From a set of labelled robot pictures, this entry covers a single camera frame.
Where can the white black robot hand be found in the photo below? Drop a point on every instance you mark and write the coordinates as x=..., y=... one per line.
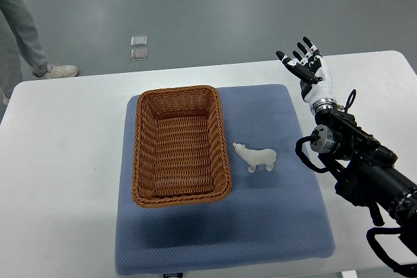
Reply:
x=313, y=71

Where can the white bear figurine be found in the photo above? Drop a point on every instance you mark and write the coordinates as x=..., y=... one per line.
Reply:
x=253, y=158

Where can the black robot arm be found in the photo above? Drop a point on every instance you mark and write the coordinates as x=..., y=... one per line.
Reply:
x=365, y=176

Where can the brown wicker basket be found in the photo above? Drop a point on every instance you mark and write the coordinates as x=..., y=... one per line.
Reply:
x=180, y=151

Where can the blue fabric mat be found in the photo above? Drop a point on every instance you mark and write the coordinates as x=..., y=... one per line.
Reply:
x=271, y=216

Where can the upper floor socket plate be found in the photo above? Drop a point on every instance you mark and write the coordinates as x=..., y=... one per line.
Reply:
x=138, y=40

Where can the floor socket plate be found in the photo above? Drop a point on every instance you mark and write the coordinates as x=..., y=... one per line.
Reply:
x=138, y=40
x=139, y=54

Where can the lower floor socket plate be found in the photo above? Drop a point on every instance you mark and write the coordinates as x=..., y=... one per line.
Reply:
x=139, y=54

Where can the white sneaker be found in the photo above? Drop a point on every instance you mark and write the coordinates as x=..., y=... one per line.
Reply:
x=56, y=71

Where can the person in grey trousers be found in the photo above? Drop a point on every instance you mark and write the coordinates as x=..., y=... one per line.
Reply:
x=22, y=25

